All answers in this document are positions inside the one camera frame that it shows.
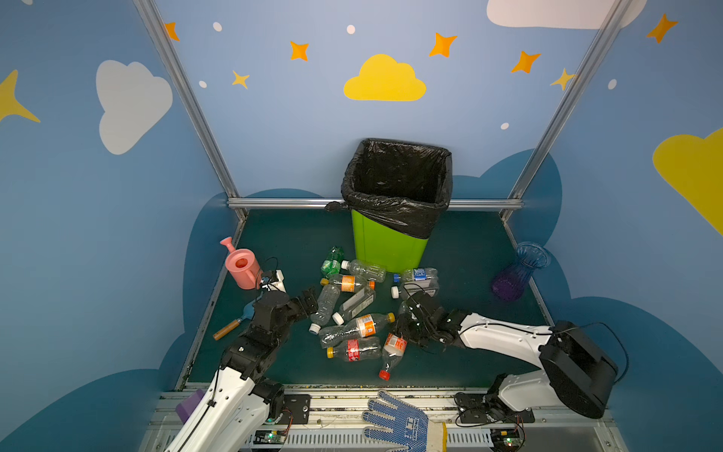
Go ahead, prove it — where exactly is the clear bottle grey label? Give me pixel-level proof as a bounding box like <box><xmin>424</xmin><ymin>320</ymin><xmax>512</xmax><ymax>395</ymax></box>
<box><xmin>391</xmin><ymin>280</ymin><xmax>440</xmax><ymax>301</ymax></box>

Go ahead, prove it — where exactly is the tall bottle red cap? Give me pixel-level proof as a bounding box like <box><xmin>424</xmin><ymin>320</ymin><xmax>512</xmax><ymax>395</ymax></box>
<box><xmin>378</xmin><ymin>333</ymin><xmax>408</xmax><ymax>380</ymax></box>

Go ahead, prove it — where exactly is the crushed green bottle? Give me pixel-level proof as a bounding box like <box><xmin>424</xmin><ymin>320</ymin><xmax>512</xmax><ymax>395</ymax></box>
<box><xmin>321</xmin><ymin>246</ymin><xmax>345</xmax><ymax>278</ymax></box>

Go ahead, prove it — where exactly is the Coke bottle yellow cap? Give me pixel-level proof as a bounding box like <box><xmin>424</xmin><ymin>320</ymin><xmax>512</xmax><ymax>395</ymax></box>
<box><xmin>327</xmin><ymin>336</ymin><xmax>382</xmax><ymax>363</ymax></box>

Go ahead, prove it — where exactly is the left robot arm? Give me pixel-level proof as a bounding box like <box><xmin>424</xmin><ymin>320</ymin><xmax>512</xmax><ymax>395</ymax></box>
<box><xmin>166</xmin><ymin>287</ymin><xmax>318</xmax><ymax>451</ymax></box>

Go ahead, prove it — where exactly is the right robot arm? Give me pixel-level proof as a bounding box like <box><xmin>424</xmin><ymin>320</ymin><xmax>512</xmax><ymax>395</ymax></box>
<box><xmin>395</xmin><ymin>292</ymin><xmax>619</xmax><ymax>422</ymax></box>

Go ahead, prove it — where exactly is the green bin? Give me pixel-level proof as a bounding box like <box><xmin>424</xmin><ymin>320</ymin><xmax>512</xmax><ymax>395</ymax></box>
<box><xmin>351</xmin><ymin>210</ymin><xmax>429</xmax><ymax>273</ymax></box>

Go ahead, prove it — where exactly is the black bin liner bag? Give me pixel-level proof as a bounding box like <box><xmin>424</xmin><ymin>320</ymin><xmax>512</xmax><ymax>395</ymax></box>
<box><xmin>325</xmin><ymin>137</ymin><xmax>453</xmax><ymax>239</ymax></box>

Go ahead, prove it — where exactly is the blue garden fork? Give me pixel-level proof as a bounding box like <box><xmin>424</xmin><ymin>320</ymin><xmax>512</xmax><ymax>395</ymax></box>
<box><xmin>213</xmin><ymin>301</ymin><xmax>255</xmax><ymax>341</ymax></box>

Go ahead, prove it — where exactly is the orange label bottle orange cap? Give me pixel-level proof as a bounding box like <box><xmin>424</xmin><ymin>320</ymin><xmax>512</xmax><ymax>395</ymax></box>
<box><xmin>320</xmin><ymin>274</ymin><xmax>376</xmax><ymax>293</ymax></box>

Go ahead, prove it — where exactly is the clear bottle blue label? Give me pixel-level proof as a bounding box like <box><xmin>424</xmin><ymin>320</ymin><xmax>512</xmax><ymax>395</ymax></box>
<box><xmin>393</xmin><ymin>267</ymin><xmax>439</xmax><ymax>284</ymax></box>

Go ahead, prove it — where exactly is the clear bottle orange label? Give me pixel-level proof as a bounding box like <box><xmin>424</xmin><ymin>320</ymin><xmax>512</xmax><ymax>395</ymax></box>
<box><xmin>318</xmin><ymin>313</ymin><xmax>395</xmax><ymax>348</ymax></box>

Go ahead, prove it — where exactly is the pink watering can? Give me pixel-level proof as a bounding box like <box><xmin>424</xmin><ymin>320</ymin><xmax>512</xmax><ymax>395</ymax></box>
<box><xmin>220</xmin><ymin>237</ymin><xmax>263</xmax><ymax>290</ymax></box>

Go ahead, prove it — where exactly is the clear bottle white cap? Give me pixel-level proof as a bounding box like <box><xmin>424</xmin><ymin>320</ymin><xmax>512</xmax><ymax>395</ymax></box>
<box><xmin>341</xmin><ymin>259</ymin><xmax>387</xmax><ymax>284</ymax></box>

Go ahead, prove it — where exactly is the purple ribbed vase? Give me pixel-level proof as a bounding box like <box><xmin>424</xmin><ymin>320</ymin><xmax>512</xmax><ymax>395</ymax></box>
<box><xmin>491</xmin><ymin>241</ymin><xmax>552</xmax><ymax>302</ymax></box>

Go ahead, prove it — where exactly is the blue dotted work glove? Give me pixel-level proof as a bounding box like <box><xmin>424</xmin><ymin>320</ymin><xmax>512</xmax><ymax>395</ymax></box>
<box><xmin>363</xmin><ymin>391</ymin><xmax>447</xmax><ymax>452</ymax></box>

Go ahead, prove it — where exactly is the purple toy shovel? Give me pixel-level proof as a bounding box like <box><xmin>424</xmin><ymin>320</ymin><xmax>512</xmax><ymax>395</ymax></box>
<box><xmin>175</xmin><ymin>389</ymin><xmax>205</xmax><ymax>424</ymax></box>

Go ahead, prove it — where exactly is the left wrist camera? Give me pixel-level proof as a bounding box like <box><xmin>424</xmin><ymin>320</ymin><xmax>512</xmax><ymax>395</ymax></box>
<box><xmin>260</xmin><ymin>269</ymin><xmax>286</xmax><ymax>293</ymax></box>

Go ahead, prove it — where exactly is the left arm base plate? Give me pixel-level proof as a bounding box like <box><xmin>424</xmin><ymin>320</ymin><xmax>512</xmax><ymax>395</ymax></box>
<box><xmin>268</xmin><ymin>394</ymin><xmax>312</xmax><ymax>426</ymax></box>

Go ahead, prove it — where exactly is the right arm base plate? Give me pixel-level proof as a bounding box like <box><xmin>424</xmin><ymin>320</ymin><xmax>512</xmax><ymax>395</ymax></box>
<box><xmin>453</xmin><ymin>392</ymin><xmax>535</xmax><ymax>426</ymax></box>

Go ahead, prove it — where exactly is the aluminium back rail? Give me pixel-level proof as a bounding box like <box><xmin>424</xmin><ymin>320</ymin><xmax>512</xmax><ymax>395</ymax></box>
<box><xmin>227</xmin><ymin>198</ymin><xmax>523</xmax><ymax>212</ymax></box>

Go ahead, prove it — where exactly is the left aluminium post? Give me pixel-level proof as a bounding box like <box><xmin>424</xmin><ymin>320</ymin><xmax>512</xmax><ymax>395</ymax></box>
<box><xmin>133</xmin><ymin>0</ymin><xmax>239</xmax><ymax>202</ymax></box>

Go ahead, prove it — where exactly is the aluminium post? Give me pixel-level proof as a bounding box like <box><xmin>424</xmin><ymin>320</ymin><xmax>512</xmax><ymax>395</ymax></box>
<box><xmin>500</xmin><ymin>0</ymin><xmax>634</xmax><ymax>223</ymax></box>
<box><xmin>133</xmin><ymin>0</ymin><xmax>239</xmax><ymax>202</ymax></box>

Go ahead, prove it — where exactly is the right aluminium post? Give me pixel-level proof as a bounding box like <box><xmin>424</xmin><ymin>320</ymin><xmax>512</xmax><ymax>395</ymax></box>
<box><xmin>500</xmin><ymin>0</ymin><xmax>634</xmax><ymax>223</ymax></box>

